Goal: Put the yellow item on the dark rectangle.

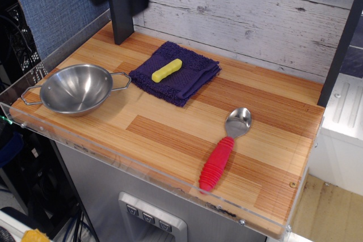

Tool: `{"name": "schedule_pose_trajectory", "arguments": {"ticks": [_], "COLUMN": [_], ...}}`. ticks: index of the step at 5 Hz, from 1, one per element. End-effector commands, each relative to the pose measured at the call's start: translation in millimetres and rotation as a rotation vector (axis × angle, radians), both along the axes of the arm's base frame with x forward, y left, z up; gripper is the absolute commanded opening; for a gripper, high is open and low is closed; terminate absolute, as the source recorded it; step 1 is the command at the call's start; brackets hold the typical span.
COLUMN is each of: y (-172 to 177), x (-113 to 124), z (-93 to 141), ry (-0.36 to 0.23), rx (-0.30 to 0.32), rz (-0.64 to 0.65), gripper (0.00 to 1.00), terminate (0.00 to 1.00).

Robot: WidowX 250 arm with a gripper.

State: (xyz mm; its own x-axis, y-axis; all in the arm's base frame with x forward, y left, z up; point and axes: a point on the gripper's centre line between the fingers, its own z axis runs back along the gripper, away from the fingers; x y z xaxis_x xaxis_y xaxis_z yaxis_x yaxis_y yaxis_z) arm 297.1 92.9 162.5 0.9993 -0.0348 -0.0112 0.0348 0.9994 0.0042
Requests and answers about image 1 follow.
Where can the yellow ridged stick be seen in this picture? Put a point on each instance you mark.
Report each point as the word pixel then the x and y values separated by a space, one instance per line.
pixel 166 70

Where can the steel bowl with wire handles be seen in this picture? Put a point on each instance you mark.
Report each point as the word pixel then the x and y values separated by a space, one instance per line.
pixel 79 89

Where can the folded purple cloth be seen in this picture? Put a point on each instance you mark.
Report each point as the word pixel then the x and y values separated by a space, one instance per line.
pixel 178 87

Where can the clear acrylic table guard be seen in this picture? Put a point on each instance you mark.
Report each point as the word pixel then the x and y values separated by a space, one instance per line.
pixel 167 146

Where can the grey cabinet with button panel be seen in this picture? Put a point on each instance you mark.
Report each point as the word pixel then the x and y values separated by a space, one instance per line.
pixel 99 185

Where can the yellow object at bottom edge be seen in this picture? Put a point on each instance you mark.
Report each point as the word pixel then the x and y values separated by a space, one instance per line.
pixel 34 236

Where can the white ribbed box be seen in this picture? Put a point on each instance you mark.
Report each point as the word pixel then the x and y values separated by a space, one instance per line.
pixel 336 156

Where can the dark grey left post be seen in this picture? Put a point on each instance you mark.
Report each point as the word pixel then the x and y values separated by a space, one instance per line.
pixel 122 21

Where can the dark grey post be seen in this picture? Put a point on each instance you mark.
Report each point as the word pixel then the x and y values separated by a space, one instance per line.
pixel 342 48
pixel 122 21

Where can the black crate with cables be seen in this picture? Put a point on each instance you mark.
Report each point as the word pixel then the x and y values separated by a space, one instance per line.
pixel 18 50

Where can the spoon with red ribbed handle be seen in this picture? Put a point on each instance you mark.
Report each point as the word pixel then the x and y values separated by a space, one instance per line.
pixel 237 124

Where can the dark grey right post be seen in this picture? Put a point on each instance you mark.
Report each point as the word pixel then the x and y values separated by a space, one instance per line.
pixel 342 48

